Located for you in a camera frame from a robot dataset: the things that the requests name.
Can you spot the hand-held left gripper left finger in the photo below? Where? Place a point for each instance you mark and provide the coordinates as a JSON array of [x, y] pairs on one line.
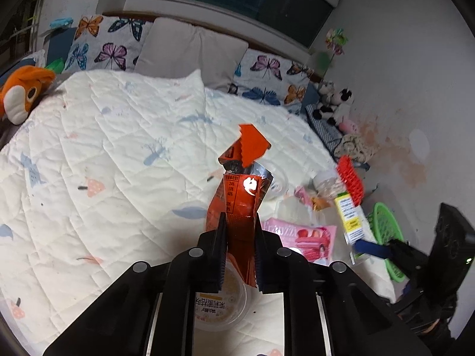
[[219, 257]]

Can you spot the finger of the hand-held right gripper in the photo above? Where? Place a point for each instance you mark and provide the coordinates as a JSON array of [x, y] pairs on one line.
[[371, 248]]

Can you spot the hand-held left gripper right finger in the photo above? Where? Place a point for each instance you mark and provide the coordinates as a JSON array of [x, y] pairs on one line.
[[259, 261]]

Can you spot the green plastic basket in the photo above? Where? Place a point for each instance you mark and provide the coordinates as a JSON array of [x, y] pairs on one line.
[[387, 230]]

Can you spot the yellow white carton box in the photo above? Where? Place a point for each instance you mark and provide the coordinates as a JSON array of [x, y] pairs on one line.
[[349, 218]]

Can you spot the clear plastic pudding cup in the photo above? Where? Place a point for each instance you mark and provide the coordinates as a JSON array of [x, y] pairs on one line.
[[224, 306]]

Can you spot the orange foil snack wrapper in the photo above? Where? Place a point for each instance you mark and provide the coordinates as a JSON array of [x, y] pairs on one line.
[[237, 207]]

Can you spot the pink snack packet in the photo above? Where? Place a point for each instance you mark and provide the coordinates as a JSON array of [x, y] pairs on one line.
[[310, 239]]

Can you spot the clear plastic bag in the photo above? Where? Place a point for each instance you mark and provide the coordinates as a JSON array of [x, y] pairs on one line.
[[295, 213]]

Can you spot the small orange wrapper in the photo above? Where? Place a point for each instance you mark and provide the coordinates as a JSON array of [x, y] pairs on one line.
[[321, 203]]

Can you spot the small pink wrapper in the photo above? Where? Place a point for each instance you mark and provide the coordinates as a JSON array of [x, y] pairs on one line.
[[302, 196]]

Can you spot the clear plastic jar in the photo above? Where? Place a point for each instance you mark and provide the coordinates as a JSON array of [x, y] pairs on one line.
[[326, 181]]

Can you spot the red plastic basket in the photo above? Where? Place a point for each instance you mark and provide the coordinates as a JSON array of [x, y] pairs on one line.
[[350, 180]]

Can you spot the spotted cream cloth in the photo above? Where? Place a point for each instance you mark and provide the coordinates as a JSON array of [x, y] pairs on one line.
[[356, 148]]

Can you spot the pink plush toy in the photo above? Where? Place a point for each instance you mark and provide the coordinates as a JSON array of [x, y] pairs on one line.
[[348, 126]]

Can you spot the blue checkered mat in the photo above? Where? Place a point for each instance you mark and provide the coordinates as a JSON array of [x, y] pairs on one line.
[[323, 126]]

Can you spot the white quilted blanket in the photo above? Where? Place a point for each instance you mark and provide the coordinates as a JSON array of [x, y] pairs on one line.
[[111, 155]]

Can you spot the black white cow plush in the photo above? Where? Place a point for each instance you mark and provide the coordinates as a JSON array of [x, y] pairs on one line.
[[341, 100]]

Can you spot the grey white plush toy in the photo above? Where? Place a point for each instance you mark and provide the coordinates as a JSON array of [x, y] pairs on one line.
[[323, 89]]

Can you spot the butterfly print pillow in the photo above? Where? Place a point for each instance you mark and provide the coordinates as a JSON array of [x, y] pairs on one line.
[[272, 78], [107, 46]]

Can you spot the beige pillow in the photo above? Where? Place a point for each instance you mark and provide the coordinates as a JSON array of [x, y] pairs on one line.
[[189, 53]]

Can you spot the colourful pinwheel toy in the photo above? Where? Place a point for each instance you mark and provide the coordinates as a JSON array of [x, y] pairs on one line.
[[336, 40]]

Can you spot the orange plush toy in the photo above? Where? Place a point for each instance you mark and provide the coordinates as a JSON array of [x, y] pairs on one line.
[[28, 89]]

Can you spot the dark blue cushion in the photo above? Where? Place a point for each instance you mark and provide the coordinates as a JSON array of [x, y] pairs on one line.
[[57, 46]]

